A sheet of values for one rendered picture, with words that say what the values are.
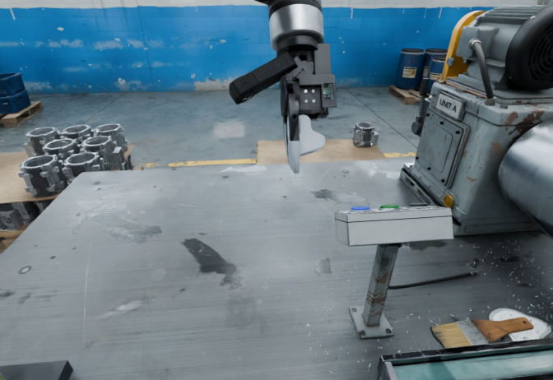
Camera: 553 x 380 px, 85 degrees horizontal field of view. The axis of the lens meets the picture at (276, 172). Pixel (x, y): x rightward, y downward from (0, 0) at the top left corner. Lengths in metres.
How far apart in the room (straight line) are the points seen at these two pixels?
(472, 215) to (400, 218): 0.47
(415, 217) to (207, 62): 5.43
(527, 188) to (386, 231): 0.39
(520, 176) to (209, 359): 0.72
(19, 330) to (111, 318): 0.17
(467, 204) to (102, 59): 5.90
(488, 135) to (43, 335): 1.04
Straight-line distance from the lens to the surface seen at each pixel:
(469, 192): 0.92
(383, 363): 0.52
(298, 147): 0.47
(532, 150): 0.82
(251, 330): 0.68
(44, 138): 2.77
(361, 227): 0.49
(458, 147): 0.93
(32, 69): 6.79
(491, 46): 1.00
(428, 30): 6.55
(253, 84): 0.49
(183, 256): 0.84
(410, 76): 5.63
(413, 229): 0.52
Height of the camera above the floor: 1.36
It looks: 29 degrees down
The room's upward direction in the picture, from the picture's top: straight up
